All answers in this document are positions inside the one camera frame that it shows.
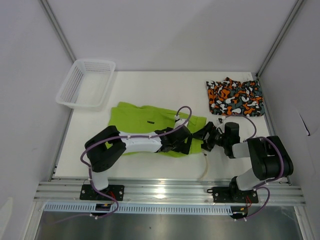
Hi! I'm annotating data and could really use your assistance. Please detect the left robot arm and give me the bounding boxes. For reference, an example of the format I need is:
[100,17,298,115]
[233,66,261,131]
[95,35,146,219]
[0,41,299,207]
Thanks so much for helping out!
[84,125,193,200]

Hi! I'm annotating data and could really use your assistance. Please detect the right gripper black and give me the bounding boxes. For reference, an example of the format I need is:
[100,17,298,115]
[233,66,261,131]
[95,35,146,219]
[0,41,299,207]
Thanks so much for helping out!
[192,121,228,152]

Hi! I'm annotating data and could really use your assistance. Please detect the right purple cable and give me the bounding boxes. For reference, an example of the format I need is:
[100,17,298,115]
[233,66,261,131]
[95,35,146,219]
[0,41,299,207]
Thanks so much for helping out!
[224,114,286,222]

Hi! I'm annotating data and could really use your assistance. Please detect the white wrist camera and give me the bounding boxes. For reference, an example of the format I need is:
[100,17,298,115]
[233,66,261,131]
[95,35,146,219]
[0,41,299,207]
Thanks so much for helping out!
[174,114,187,129]
[216,116,226,134]

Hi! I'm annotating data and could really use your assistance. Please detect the aluminium corner post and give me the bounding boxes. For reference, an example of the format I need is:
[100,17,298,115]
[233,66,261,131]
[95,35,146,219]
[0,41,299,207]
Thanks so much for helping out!
[38,0,77,63]
[255,0,307,80]

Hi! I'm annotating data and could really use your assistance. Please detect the right aluminium corner post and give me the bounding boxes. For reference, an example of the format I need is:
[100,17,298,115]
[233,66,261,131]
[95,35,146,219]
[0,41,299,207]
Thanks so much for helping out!
[255,0,307,80]

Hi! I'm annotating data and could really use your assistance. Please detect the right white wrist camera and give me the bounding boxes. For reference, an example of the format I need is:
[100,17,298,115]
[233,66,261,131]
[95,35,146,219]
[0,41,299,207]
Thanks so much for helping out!
[216,116,226,134]

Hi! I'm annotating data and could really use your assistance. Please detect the left aluminium corner post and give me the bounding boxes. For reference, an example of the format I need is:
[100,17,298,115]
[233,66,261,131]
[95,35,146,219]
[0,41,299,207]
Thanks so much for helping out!
[38,0,77,63]

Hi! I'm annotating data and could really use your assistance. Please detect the white plastic basket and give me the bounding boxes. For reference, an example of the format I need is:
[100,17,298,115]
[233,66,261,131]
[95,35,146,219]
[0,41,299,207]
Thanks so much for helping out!
[55,58,116,110]

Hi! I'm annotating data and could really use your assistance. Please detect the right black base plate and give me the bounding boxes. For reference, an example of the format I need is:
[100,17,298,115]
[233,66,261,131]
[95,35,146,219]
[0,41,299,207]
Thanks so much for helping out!
[206,186,259,204]

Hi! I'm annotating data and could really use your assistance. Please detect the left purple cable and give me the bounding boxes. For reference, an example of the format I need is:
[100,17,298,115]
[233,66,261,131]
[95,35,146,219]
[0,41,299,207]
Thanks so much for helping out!
[79,106,193,221]

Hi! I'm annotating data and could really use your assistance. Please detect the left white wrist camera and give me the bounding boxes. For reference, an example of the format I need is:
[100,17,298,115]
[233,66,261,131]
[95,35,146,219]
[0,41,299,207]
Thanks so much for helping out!
[174,114,187,129]

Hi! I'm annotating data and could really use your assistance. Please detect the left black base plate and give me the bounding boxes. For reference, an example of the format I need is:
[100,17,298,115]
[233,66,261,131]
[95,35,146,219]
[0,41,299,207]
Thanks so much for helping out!
[79,184,125,201]

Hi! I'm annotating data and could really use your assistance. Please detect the orange camouflage shorts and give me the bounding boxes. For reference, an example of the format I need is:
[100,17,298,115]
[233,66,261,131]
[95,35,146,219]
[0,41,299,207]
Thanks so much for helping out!
[205,77,265,117]

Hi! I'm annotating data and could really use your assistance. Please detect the white slotted cable duct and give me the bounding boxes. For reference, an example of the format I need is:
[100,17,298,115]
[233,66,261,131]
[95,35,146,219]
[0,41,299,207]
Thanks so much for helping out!
[43,202,233,216]

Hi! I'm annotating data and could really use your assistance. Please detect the purple cable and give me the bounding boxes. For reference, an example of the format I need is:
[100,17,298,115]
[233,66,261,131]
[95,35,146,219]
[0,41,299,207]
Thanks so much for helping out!
[224,114,286,222]
[79,106,193,221]

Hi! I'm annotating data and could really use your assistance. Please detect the lime green shorts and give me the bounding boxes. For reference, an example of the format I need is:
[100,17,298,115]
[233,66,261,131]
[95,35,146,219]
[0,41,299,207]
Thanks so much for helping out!
[104,101,210,181]

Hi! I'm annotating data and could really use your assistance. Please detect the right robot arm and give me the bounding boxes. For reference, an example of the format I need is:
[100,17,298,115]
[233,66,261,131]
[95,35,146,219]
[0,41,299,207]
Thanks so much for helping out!
[192,122,294,203]

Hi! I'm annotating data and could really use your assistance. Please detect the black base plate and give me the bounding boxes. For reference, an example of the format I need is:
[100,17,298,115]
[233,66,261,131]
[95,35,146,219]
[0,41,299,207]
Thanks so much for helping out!
[79,184,125,201]
[206,186,259,204]

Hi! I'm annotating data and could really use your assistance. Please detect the right aluminium side rail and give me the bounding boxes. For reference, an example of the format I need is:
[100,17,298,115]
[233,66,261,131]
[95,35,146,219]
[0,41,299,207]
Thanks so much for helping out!
[251,72,291,187]

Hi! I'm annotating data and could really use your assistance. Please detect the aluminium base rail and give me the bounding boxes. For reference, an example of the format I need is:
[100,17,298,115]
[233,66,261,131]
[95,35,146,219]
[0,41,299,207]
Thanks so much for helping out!
[34,178,306,206]

